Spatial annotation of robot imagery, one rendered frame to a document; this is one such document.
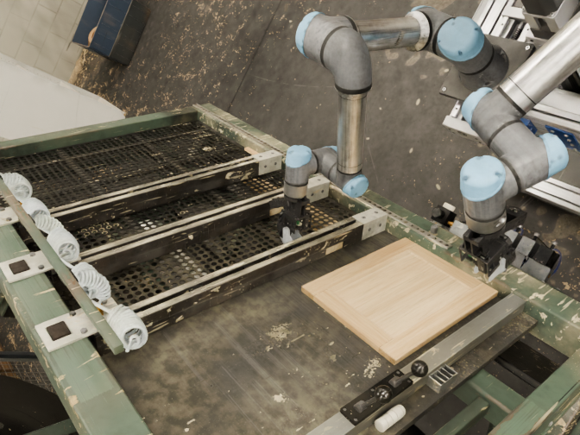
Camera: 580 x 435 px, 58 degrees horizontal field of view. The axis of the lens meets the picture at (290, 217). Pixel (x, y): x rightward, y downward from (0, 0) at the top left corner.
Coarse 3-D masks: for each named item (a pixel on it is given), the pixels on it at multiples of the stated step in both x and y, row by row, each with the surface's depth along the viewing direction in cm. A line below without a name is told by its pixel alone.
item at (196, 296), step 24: (360, 216) 186; (384, 216) 188; (312, 240) 174; (336, 240) 176; (360, 240) 185; (240, 264) 157; (264, 264) 158; (288, 264) 165; (192, 288) 147; (216, 288) 148; (240, 288) 155; (72, 312) 128; (144, 312) 136; (168, 312) 140; (192, 312) 146; (48, 336) 122; (72, 336) 123; (96, 336) 128
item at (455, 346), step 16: (496, 304) 154; (512, 304) 154; (480, 320) 147; (496, 320) 147; (464, 336) 141; (480, 336) 142; (432, 352) 135; (448, 352) 135; (464, 352) 140; (432, 368) 130; (416, 384) 127; (400, 400) 125; (336, 416) 116; (320, 432) 112; (336, 432) 112; (352, 432) 115
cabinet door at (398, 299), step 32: (384, 256) 175; (416, 256) 177; (320, 288) 158; (352, 288) 160; (384, 288) 161; (416, 288) 162; (448, 288) 163; (480, 288) 163; (352, 320) 147; (384, 320) 148; (416, 320) 149; (448, 320) 149; (384, 352) 137
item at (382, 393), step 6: (378, 390) 109; (384, 390) 108; (390, 390) 109; (378, 396) 108; (384, 396) 108; (390, 396) 108; (360, 402) 117; (366, 402) 114; (372, 402) 113; (384, 402) 108; (360, 408) 116
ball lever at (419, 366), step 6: (420, 360) 116; (414, 366) 115; (420, 366) 115; (426, 366) 115; (408, 372) 119; (414, 372) 115; (420, 372) 115; (426, 372) 115; (396, 378) 124; (402, 378) 121; (396, 384) 123
